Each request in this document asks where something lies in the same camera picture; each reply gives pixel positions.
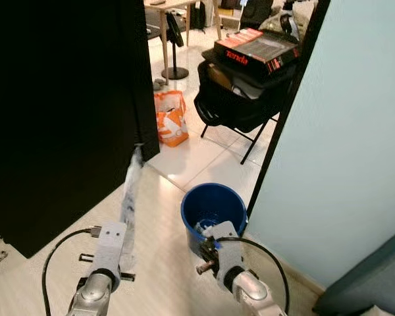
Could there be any black office chair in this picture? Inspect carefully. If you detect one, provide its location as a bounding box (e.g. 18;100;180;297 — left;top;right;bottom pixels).
240;0;275;31

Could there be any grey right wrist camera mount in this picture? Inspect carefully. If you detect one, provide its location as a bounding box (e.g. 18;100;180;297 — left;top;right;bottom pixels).
212;221;249;292

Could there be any white printed plastic bag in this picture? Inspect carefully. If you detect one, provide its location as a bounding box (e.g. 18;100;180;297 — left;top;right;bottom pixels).
118;144;146;275

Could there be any black wardrobe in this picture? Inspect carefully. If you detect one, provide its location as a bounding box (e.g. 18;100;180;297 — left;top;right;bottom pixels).
0;0;161;259

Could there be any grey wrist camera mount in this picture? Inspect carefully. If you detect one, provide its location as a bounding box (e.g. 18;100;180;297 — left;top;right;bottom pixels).
212;221;249;292
90;221;128;285

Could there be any brown cardboard box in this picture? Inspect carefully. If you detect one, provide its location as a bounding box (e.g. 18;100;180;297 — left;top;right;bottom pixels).
207;63;235;90

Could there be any black folding chair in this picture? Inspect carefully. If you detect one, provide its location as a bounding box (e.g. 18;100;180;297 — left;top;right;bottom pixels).
194;45;298;166

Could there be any blue plastic bucket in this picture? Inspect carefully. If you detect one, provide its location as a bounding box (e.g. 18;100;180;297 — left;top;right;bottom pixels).
180;182;250;259

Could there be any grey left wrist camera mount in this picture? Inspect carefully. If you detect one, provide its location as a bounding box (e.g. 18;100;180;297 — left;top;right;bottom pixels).
90;221;128;285

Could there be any black round base stand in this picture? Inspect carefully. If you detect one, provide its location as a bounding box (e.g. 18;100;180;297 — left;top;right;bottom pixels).
165;11;190;82

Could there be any orange white shopping bag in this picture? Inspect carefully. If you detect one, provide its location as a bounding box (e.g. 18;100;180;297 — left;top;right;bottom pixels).
153;90;191;148

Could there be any black red Tenda box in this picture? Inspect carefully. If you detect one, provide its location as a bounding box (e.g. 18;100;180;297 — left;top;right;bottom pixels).
213;27;301;75

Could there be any black door frame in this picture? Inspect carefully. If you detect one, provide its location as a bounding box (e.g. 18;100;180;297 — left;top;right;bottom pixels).
246;0;332;219

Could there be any teal upholstered headboard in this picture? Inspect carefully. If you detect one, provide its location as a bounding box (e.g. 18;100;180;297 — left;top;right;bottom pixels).
313;226;395;316

